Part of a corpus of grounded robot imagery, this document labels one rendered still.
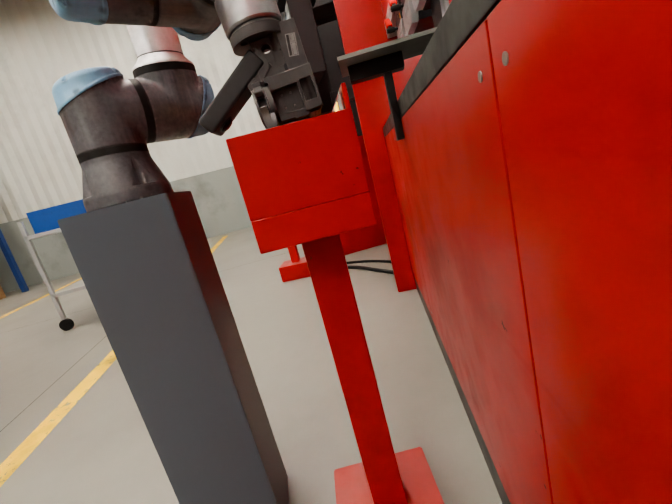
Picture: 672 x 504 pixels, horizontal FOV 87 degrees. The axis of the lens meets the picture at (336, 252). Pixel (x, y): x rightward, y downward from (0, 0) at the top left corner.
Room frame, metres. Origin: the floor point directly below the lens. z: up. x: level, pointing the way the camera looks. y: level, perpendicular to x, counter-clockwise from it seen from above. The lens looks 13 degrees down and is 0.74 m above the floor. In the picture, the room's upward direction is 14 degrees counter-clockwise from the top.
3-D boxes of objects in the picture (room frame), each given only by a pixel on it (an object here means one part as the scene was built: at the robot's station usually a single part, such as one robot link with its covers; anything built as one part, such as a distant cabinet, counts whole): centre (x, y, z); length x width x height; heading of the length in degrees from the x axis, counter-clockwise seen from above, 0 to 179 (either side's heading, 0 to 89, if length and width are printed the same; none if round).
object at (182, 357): (0.71, 0.35, 0.39); 0.18 x 0.18 x 0.78; 7
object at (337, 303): (0.57, 0.02, 0.39); 0.06 x 0.06 x 0.54; 1
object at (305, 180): (0.57, 0.02, 0.75); 0.20 x 0.16 x 0.18; 1
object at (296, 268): (2.77, 0.33, 0.41); 0.25 x 0.20 x 0.83; 82
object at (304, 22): (2.24, -0.10, 1.42); 0.45 x 0.12 x 0.36; 9
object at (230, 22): (0.52, 0.03, 0.95); 0.08 x 0.08 x 0.05
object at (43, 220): (3.23, 2.12, 0.92); 0.50 x 0.36 x 0.18; 97
